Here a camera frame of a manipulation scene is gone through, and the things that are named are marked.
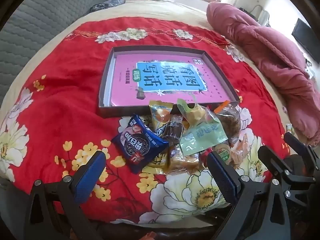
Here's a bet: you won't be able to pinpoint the small round green-label pastry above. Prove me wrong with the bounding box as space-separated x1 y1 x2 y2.
213 142 231 164

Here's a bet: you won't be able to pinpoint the orange-edged brown snack pack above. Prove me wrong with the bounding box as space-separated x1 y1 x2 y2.
214 100 241 147

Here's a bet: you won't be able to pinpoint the light green snack packet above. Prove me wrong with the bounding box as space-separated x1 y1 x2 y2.
180 120 228 156

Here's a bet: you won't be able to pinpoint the clear pack yellow pastry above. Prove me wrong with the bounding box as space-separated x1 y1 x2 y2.
177 94 212 128

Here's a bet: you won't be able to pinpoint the clear pack rice crackers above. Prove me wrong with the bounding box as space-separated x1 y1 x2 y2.
167 145 204 174

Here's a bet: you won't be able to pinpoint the blue oreo cookie pack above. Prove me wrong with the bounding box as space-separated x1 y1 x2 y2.
112 114 169 174

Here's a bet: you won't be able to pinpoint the yellow wafer bar pack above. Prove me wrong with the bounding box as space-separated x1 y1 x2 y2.
143 100 174 174

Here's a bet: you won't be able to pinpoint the orange cat biscuit pack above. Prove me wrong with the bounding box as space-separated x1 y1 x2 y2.
229 134 250 170

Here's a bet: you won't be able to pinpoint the red floral blanket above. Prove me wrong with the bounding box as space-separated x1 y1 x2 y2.
1 17 290 224

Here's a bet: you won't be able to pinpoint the pink quilted comforter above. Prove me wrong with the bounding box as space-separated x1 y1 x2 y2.
207 2 319 145

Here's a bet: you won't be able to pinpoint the black television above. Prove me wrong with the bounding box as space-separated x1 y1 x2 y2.
292 18 319 63

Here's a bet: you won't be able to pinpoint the dark brown snack pack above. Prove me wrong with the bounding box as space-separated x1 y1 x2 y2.
163 115 184 146

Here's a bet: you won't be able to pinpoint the grey shallow box tray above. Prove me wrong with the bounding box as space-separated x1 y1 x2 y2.
99 46 240 118

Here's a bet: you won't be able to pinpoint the pink blue workbook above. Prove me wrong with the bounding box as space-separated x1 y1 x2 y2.
106 53 233 106

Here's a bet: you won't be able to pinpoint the grey quilted headboard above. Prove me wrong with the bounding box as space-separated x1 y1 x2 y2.
1 0 105 98

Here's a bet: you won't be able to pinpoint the dark blue patterned pillow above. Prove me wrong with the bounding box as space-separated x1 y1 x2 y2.
89 0 125 12

